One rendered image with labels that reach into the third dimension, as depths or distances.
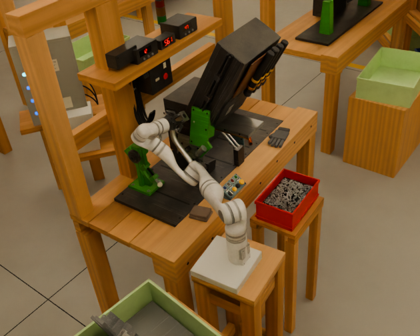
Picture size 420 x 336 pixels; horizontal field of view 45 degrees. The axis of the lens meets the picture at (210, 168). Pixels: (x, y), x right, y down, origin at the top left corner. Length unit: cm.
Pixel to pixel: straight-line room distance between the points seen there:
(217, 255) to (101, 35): 114
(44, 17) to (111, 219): 103
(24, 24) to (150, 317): 128
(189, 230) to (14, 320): 152
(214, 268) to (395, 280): 154
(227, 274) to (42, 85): 113
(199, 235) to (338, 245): 147
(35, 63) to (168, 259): 102
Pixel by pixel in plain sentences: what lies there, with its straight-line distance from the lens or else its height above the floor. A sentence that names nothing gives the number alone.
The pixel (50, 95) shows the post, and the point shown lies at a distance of 232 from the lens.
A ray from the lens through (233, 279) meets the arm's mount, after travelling 224.
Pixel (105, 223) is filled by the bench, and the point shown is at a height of 88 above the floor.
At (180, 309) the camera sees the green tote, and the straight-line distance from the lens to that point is 210.
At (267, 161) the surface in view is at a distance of 285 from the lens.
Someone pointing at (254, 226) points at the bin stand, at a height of 76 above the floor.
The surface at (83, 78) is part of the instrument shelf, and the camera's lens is 255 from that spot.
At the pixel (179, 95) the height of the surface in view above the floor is 124.
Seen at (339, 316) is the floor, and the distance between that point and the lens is 326.
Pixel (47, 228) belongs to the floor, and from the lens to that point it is 410.
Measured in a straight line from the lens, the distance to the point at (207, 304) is 243.
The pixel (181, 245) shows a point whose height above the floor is 90.
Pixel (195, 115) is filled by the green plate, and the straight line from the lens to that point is 267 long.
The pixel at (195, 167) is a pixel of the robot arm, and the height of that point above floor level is 116.
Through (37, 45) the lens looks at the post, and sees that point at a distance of 224.
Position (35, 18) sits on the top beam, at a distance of 222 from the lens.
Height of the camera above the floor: 257
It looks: 36 degrees down
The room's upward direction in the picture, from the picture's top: 5 degrees counter-clockwise
